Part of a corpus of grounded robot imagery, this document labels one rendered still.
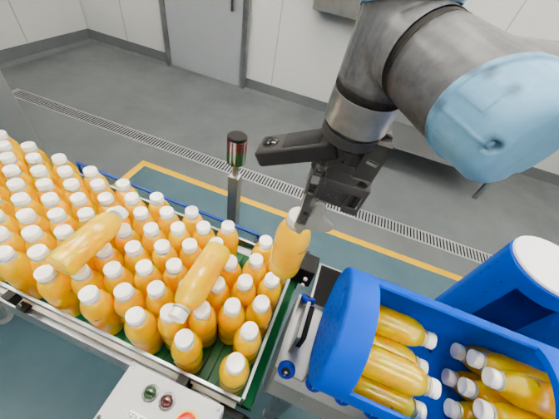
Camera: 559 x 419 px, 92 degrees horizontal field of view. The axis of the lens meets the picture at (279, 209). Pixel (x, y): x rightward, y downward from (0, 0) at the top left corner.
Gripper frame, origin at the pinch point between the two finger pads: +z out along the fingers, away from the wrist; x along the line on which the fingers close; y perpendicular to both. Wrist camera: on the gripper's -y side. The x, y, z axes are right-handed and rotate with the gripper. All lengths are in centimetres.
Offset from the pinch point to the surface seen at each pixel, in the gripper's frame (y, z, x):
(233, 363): -3.2, 27.0, -20.8
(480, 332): 55, 27, 4
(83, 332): -44, 48, -23
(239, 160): -21.9, 22.5, 32.7
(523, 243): 88, 36, 50
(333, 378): 16.3, 21.1, -18.5
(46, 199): -68, 31, 3
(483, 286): 83, 54, 38
